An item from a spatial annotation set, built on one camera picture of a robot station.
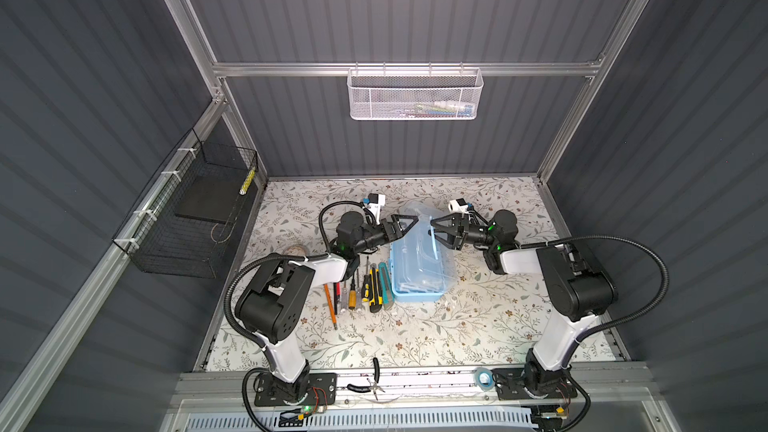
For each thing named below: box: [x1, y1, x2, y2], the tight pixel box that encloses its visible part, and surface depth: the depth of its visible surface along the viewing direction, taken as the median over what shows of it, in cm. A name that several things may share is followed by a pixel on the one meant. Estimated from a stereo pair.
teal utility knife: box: [378, 262, 395, 311], surface depth 91 cm
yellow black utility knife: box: [369, 263, 383, 313], surface depth 91 cm
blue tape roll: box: [473, 367, 494, 391], surface depth 76 cm
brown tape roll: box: [285, 245, 307, 257], surface depth 101 cm
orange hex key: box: [324, 284, 338, 330], surface depth 88 cm
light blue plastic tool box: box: [390, 221, 458, 303], surface depth 82 cm
